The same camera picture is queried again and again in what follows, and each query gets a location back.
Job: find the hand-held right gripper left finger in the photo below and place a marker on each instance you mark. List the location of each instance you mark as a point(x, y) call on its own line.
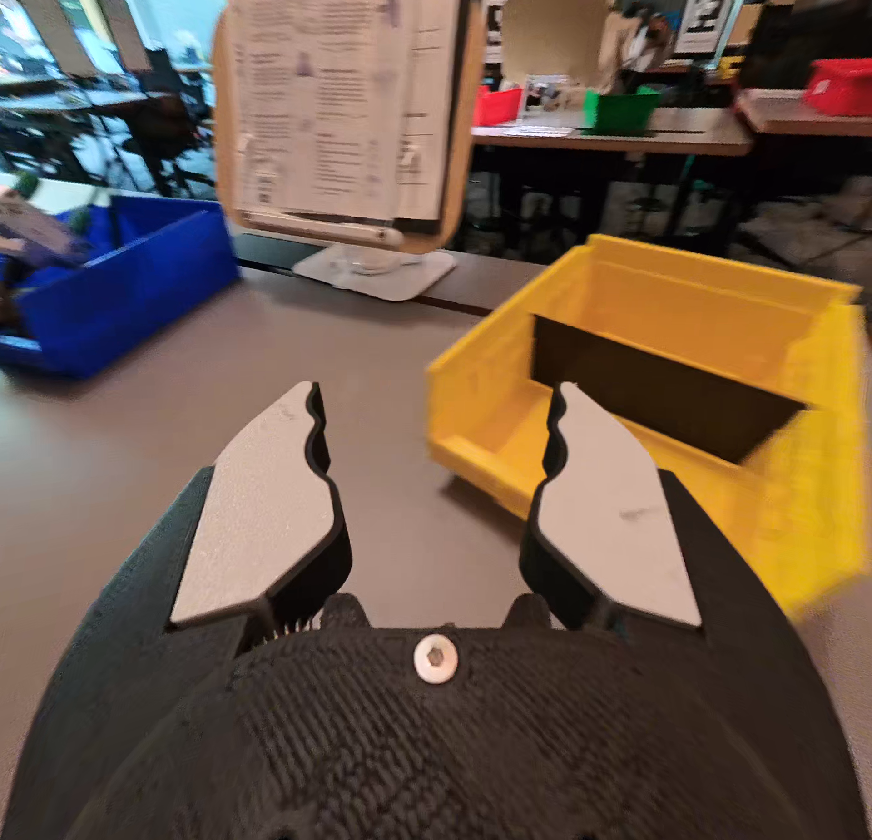
point(259, 513)

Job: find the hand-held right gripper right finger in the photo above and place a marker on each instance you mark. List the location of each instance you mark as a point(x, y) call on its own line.
point(606, 520)

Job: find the black bin divider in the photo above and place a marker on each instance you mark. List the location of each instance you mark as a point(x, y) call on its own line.
point(647, 383)

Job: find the yellow plastic bin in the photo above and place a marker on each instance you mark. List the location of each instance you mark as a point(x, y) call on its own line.
point(647, 295)

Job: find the blue plastic bin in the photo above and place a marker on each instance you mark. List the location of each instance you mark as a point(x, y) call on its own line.
point(136, 288)

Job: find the white board stand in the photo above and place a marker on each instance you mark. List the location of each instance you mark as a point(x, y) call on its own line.
point(398, 276)

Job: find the wooden table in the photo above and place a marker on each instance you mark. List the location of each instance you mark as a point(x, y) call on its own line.
point(681, 131)
point(783, 115)

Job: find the black office chair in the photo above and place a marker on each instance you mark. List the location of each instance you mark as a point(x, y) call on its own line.
point(167, 118)

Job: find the green plastic bin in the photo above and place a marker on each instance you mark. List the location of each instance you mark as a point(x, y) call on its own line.
point(620, 110)

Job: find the wooden instruction board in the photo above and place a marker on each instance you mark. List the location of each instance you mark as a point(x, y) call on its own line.
point(327, 104)

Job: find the red plastic bin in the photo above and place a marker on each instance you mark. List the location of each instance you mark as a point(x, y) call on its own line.
point(841, 87)
point(496, 104)

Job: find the open cardboard box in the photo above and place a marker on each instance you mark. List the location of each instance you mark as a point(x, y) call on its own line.
point(552, 29)

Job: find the white tag poster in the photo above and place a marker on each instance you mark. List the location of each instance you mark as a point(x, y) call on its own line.
point(708, 9)

